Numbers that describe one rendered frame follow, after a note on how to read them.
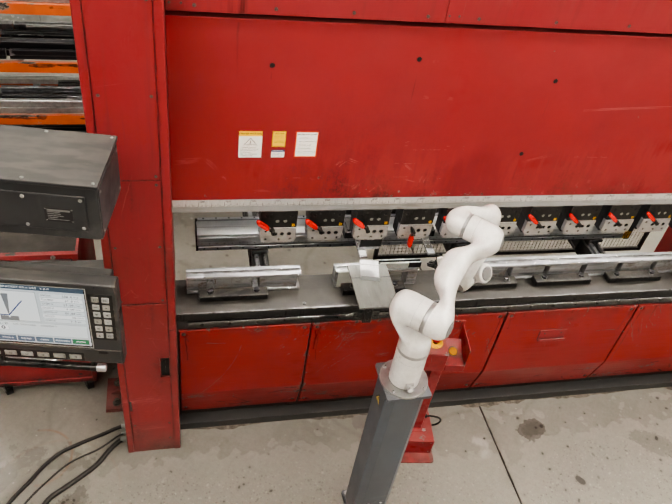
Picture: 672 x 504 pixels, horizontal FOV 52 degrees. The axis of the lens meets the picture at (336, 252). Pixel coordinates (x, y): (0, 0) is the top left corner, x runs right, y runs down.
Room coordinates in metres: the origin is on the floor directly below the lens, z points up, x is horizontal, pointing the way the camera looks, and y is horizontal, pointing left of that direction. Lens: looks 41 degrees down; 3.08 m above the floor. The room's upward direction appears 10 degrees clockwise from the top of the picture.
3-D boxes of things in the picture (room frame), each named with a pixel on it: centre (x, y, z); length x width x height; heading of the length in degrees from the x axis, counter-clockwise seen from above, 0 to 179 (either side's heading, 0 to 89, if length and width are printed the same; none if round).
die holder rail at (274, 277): (2.16, 0.38, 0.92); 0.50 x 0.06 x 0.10; 107
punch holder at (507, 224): (2.50, -0.69, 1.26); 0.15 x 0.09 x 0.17; 107
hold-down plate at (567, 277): (2.57, -1.12, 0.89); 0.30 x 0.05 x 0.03; 107
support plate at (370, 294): (2.18, -0.19, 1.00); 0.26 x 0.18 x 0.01; 17
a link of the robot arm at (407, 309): (1.71, -0.31, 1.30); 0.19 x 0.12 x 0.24; 64
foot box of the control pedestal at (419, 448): (2.10, -0.56, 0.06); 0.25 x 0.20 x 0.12; 10
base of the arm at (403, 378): (1.69, -0.34, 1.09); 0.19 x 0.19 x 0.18
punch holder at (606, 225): (2.68, -1.26, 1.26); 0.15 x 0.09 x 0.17; 107
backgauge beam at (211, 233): (2.73, -0.43, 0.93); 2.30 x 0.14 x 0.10; 107
